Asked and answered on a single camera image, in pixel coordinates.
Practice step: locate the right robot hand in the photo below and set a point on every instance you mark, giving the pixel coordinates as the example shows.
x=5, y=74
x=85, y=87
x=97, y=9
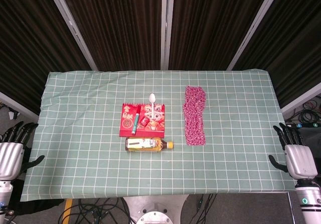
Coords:
x=301, y=161

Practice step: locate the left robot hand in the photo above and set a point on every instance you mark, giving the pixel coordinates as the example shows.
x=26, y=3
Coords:
x=11, y=158

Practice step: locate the pink patterned cloth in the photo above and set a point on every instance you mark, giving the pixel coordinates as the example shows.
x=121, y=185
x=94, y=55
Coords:
x=194, y=113

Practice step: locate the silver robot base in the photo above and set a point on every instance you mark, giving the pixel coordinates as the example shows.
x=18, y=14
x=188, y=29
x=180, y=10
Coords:
x=153, y=209

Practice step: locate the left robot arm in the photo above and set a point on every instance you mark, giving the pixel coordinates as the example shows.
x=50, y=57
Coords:
x=4, y=194

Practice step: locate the black foot pedal row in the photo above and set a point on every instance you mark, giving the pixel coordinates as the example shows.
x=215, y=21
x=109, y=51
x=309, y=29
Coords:
x=309, y=126

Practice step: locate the green grid tablecloth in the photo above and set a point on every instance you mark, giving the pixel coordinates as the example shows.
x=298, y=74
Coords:
x=75, y=133

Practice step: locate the yellow floor tape strip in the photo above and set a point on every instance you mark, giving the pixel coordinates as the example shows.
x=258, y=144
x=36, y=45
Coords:
x=67, y=209

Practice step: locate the red and green marker pen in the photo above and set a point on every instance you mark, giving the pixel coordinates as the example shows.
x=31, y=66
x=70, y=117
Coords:
x=136, y=121

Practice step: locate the tea bottle with yellow cap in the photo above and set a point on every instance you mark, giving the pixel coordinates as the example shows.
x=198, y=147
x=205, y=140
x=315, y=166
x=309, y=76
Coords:
x=145, y=144

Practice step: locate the small red box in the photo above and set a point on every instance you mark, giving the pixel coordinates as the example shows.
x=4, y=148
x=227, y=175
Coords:
x=144, y=121

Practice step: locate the white plastic spoon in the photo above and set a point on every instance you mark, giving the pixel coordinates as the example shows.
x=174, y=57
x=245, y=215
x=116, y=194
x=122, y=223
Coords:
x=152, y=98

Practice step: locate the grey partition bottom rail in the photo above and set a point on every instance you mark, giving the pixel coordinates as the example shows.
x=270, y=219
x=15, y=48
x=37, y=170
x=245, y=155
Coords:
x=301, y=98
x=17, y=104

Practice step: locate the grey partition post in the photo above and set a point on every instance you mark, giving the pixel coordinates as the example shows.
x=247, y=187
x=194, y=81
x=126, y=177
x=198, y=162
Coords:
x=253, y=30
x=166, y=25
x=72, y=28

